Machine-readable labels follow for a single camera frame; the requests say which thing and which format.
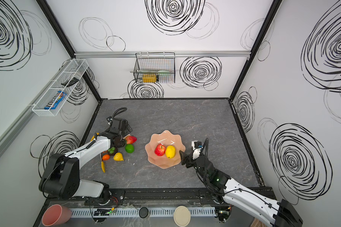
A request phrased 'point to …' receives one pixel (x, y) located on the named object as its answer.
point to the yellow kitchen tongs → (93, 136)
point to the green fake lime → (129, 148)
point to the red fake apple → (160, 150)
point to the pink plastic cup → (56, 214)
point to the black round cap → (143, 212)
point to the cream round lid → (182, 216)
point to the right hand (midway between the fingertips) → (185, 150)
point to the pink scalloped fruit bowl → (167, 138)
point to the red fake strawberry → (130, 140)
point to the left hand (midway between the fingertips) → (125, 128)
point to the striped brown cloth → (256, 222)
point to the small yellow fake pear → (118, 157)
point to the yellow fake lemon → (170, 151)
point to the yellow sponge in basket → (149, 78)
